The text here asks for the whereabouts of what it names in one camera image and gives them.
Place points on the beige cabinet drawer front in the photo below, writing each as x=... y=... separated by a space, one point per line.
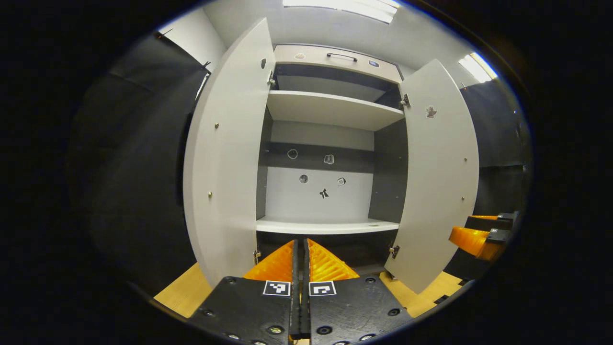
x=316 y=61

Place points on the white cabinet shelf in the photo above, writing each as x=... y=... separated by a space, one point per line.
x=335 y=110
x=325 y=226

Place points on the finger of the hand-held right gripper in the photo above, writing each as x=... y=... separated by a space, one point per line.
x=493 y=223
x=471 y=239

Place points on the small ceiling light panel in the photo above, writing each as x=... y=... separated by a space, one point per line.
x=479 y=67

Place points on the black backdrop cloth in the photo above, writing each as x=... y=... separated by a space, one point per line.
x=134 y=191

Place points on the metal door hinge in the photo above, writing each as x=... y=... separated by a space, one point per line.
x=271 y=80
x=257 y=257
x=394 y=250
x=405 y=100

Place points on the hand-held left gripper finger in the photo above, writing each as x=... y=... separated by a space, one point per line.
x=305 y=311
x=296 y=311

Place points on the long ceiling light panel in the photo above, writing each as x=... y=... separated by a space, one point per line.
x=345 y=5

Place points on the beige shoe cabinet door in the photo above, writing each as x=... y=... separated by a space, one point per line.
x=225 y=167
x=436 y=191

